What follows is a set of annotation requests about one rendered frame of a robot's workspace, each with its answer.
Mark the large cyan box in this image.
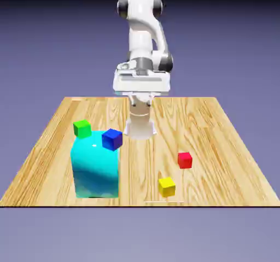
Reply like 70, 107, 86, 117
70, 130, 120, 199

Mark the small green cube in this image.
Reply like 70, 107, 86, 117
73, 119, 92, 139

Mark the small blue cube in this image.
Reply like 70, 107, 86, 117
101, 128, 124, 152

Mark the small red cube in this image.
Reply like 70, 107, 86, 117
177, 152, 193, 170

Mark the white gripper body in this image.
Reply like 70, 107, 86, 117
113, 68, 171, 97

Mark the small yellow cube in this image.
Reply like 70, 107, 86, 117
157, 177, 176, 198

